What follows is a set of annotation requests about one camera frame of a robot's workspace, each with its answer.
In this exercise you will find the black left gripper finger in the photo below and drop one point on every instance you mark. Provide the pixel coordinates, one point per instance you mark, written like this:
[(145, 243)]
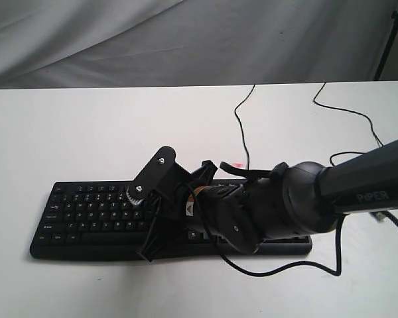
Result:
[(152, 243)]

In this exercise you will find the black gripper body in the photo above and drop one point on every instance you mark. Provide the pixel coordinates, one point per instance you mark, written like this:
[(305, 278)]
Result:
[(195, 201)]

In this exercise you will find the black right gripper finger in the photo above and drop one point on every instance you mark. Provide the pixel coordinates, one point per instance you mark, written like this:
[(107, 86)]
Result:
[(169, 233)]

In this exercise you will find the dark grey Piper robot arm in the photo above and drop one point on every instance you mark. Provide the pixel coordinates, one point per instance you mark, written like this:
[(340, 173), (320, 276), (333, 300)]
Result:
[(284, 202)]

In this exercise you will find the black Acer keyboard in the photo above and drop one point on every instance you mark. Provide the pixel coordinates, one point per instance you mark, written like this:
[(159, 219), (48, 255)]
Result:
[(93, 221)]

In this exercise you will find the grey backdrop cloth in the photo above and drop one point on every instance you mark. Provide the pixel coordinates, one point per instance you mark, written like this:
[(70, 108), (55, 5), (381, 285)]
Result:
[(67, 44)]

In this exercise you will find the black tripod stand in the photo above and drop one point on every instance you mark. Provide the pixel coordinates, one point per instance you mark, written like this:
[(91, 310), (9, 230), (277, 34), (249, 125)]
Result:
[(388, 47)]

